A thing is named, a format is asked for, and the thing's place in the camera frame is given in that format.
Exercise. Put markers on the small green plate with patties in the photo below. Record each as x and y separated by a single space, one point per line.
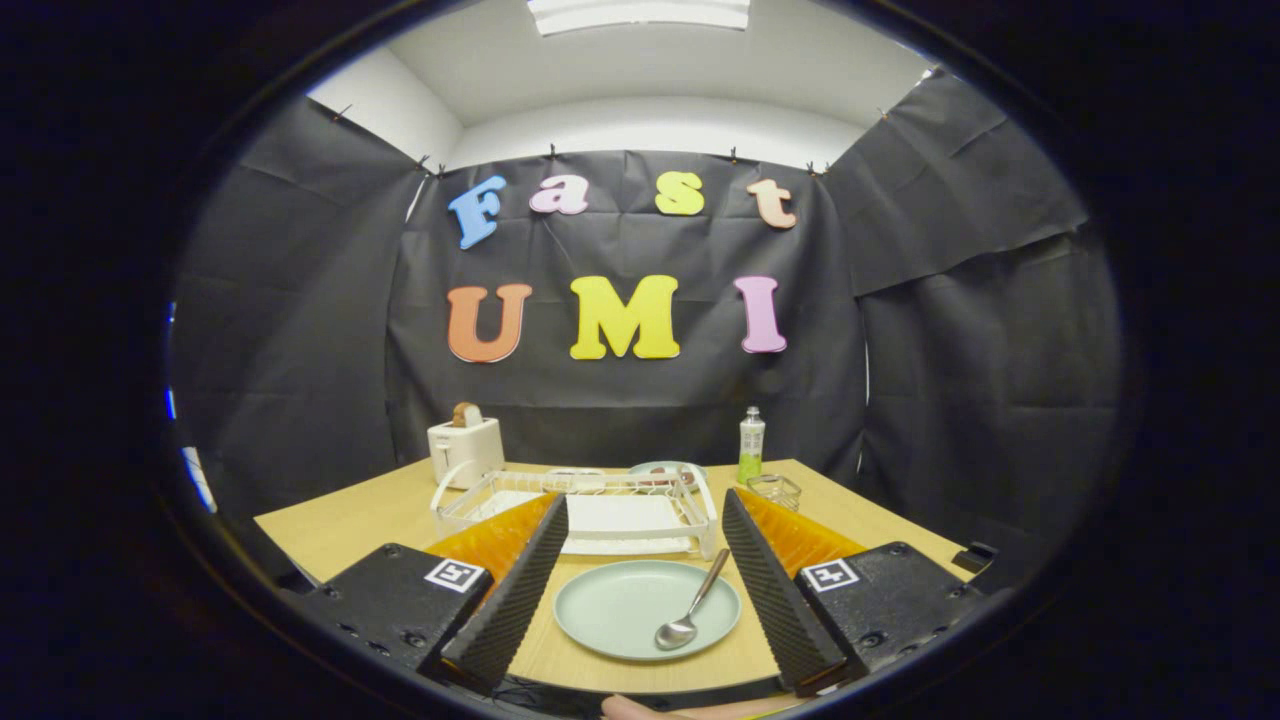
660 466

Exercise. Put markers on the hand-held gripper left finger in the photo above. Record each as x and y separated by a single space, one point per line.
510 610

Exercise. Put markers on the white toaster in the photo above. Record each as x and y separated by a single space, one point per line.
465 450

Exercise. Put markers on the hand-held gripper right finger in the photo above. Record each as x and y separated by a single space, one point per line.
780 600

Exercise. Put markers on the small black box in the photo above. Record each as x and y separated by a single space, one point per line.
975 556

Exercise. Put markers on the light green plate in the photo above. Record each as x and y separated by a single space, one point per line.
620 610

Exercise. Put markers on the green tea bottle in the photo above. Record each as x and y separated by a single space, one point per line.
751 445

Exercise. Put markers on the white divided grain tray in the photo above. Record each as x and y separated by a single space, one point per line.
575 472

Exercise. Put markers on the toast slice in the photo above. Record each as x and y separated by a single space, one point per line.
467 414

